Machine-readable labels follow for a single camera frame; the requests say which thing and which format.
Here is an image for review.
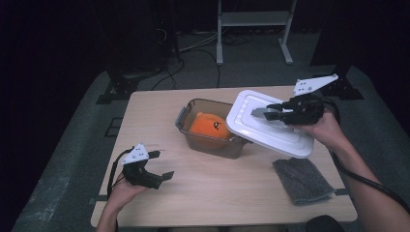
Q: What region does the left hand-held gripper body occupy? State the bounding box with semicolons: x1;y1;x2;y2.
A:
121;142;164;190

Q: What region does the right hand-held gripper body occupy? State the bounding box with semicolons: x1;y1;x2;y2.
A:
279;73;339;127

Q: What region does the white box lid grey handle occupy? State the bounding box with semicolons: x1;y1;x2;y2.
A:
224;89;315;160

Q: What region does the brown transparent storage box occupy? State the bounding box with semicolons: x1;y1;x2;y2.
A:
174;98;249;160

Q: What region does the orange plush toy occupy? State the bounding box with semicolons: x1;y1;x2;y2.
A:
189;111;233;141

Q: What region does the grey fuzzy cloth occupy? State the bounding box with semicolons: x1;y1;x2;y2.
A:
272;157;337;207

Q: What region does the person's left hand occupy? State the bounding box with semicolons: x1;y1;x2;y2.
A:
105;173;150;211

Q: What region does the person's right hand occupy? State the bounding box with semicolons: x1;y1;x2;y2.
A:
297;108;348;153

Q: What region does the black stand base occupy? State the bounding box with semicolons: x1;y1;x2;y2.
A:
95;69;140;105
311;63;365;102

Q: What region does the white metal stand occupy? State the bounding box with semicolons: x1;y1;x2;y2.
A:
216;0;299;67

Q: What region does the left hand-held gripper cable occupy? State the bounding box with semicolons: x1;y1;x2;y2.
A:
106;147;135;198

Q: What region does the hand-held gripper cable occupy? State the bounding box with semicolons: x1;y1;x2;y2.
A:
321;96;410;215
106;147;135;198

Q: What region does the black square floor frame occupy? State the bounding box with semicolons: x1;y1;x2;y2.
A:
103;117;124;138

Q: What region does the black floor cable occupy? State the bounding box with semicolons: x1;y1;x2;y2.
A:
150;47;222;92

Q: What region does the right hand-held gripper cable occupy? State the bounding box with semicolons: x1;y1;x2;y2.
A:
321;96;410;215

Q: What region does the white floor cable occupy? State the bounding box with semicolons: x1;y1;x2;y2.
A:
178;29;220;54

